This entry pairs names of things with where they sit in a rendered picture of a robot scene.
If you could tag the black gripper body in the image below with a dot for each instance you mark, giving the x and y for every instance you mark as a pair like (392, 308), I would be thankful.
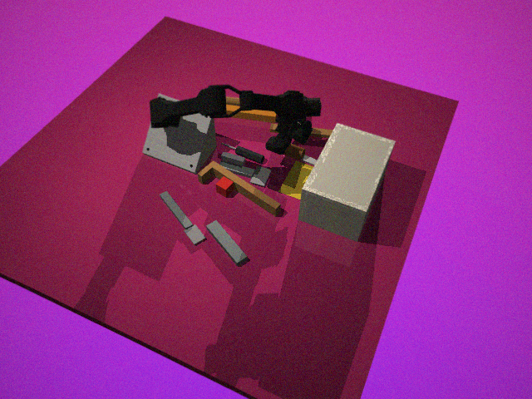
(279, 144)

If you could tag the orange rod with dark cylindrical end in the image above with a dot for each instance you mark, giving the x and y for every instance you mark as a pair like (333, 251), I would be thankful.
(232, 101)

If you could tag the black-handled metal rod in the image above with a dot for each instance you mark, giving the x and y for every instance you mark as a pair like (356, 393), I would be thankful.
(247, 153)

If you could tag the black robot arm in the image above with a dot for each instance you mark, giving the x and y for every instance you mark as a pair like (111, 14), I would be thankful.
(212, 102)

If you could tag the red cube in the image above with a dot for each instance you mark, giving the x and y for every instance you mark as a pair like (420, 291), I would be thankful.
(225, 187)

